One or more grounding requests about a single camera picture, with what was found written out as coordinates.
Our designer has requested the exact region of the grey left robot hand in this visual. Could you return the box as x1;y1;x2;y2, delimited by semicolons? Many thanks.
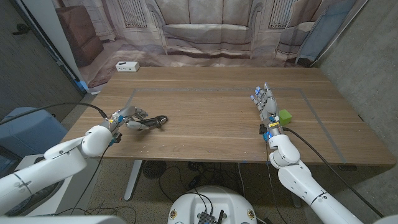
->
105;105;150;132

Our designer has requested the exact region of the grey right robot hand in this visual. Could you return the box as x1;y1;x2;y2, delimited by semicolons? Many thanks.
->
249;82;282;129

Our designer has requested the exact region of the black grip strengthener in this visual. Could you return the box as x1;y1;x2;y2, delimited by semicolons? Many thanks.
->
136;114;169;131

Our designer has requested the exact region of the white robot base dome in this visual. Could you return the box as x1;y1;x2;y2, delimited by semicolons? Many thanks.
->
167;185;258;224

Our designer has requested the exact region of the green cube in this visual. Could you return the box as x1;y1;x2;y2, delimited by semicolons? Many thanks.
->
278;108;294;126

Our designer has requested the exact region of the white box with ports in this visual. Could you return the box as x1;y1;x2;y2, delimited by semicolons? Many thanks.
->
115;61;140;73

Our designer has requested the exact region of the black round fan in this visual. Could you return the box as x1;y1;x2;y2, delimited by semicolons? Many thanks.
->
142;160;168;180

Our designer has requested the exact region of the white table leg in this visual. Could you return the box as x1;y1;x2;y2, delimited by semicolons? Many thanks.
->
123;160;144;202

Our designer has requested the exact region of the black power adapter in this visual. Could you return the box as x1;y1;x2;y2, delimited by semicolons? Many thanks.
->
188;175;203;189

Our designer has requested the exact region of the printed living room backdrop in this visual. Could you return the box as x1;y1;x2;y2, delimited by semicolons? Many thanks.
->
51;0;371;94

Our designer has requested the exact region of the grey table leg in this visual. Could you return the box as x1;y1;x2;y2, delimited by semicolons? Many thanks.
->
290;194;303;208

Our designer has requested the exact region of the blue-grey bin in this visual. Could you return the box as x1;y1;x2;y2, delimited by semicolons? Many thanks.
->
0;107;68;158

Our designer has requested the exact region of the dark brown shoe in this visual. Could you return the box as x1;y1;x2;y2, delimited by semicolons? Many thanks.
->
4;182;63;216

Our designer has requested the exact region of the white robot chest edge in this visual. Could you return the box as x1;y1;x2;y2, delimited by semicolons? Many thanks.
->
0;215;127;224

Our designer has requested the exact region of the black computer module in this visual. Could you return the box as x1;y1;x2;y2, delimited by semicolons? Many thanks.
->
197;210;225;224

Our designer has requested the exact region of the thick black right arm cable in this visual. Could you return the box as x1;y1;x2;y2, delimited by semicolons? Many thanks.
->
282;126;386;218

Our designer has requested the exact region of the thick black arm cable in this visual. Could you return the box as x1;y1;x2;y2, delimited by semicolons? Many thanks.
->
282;126;386;218
0;101;109;126

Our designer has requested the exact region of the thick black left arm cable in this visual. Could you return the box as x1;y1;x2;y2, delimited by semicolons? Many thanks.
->
0;101;109;126

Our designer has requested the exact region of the black door handle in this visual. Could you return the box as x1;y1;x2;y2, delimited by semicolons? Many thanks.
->
12;23;31;35

